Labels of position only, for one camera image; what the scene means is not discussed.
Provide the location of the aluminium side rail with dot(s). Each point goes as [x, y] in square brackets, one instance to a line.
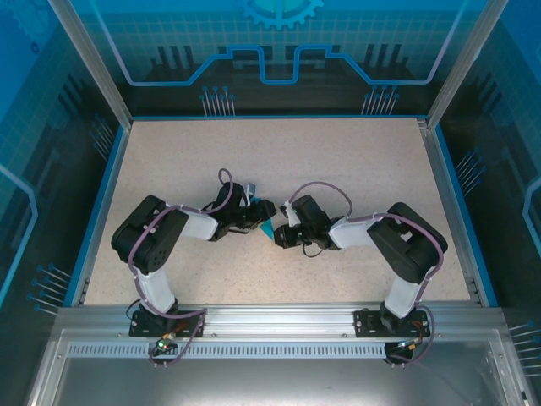
[439, 177]

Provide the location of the blue printed enclosure panel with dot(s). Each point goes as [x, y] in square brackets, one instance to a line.
[507, 127]
[34, 127]
[279, 25]

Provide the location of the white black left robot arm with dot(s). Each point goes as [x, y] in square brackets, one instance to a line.
[200, 224]

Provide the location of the blue paper sheet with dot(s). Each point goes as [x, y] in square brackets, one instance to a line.
[267, 229]

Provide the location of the aluminium mounting rail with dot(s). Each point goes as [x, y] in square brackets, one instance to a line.
[279, 317]

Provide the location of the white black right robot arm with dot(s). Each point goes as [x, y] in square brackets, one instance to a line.
[351, 234]

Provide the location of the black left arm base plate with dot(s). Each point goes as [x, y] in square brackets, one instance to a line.
[136, 332]

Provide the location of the blue table edge trim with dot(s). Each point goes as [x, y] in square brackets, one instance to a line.
[463, 211]
[279, 116]

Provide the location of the aluminium frame post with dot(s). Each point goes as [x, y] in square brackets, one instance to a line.
[95, 63]
[465, 63]

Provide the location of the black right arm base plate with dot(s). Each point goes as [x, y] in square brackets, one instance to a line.
[364, 332]

